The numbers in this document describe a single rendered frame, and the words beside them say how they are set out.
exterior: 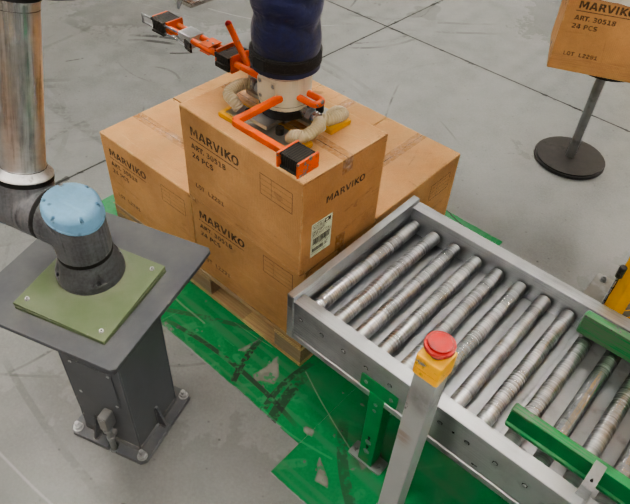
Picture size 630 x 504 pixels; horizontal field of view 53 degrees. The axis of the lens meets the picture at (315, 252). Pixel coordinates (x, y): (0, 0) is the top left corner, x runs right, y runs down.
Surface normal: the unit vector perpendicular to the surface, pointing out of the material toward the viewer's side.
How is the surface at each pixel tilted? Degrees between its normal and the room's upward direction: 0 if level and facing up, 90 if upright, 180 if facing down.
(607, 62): 90
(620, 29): 90
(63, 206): 8
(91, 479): 0
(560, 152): 0
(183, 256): 0
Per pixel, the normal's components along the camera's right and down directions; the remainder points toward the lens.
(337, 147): 0.05, -0.71
